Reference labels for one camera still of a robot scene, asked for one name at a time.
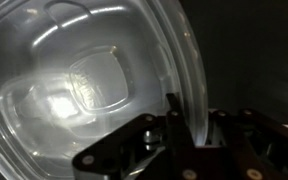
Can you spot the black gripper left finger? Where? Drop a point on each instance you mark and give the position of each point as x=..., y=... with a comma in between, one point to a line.
x=127, y=150

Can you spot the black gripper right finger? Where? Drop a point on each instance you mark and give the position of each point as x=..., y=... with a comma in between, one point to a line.
x=260, y=146

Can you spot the clear plastic food container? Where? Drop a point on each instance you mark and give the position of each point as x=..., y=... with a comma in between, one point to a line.
x=84, y=50

